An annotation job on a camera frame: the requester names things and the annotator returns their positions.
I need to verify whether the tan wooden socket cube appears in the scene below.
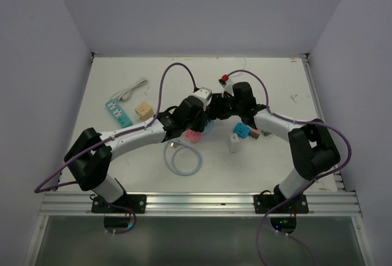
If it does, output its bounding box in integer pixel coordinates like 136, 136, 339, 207
135, 102, 154, 121

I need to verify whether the teal power strip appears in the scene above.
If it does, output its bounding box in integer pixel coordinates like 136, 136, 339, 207
105, 99, 133, 128

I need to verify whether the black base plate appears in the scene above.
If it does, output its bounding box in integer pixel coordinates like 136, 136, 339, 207
253, 190, 309, 214
89, 194, 147, 214

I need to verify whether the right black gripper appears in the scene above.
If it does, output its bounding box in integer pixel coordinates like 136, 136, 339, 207
208, 93, 244, 120

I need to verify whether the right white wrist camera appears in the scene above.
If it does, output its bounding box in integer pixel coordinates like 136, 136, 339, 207
218, 74, 234, 95

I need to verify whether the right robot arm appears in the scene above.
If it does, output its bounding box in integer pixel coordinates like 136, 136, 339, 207
206, 77, 341, 213

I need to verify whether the aluminium front rail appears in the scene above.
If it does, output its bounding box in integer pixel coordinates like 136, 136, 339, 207
39, 192, 361, 217

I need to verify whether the light blue cord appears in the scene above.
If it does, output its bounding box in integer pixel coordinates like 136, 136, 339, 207
164, 139, 203, 177

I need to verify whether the light blue round socket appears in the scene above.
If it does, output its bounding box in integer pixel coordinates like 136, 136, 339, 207
203, 121, 214, 135

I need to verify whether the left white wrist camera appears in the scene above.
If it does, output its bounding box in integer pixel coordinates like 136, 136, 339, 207
192, 87, 213, 107

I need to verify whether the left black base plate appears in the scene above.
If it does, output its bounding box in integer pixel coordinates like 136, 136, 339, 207
89, 194, 147, 214

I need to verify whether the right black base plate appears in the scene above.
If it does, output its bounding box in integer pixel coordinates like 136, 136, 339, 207
253, 190, 309, 214

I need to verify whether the aluminium rail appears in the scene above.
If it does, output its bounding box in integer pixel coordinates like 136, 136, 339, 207
300, 53, 346, 192
39, 192, 361, 217

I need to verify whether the right side aluminium rail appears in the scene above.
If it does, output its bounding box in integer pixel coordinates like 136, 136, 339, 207
300, 53, 346, 192

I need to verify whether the blue square adapter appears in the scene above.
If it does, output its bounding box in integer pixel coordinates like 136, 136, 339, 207
233, 122, 251, 139

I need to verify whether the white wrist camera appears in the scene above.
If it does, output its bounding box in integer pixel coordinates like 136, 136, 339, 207
218, 74, 234, 95
192, 87, 213, 107

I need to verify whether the white power strip cord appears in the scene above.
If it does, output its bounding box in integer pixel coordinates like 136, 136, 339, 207
111, 77, 150, 101

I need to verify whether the pink cube plug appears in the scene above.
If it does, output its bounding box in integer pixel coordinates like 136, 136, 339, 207
185, 129, 203, 143

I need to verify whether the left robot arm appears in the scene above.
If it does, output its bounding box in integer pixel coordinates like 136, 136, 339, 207
64, 89, 211, 213

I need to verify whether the white charger plug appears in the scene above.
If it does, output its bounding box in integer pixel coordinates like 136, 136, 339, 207
228, 133, 241, 153

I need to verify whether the green plug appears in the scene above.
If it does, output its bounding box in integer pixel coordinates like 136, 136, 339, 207
261, 130, 273, 137

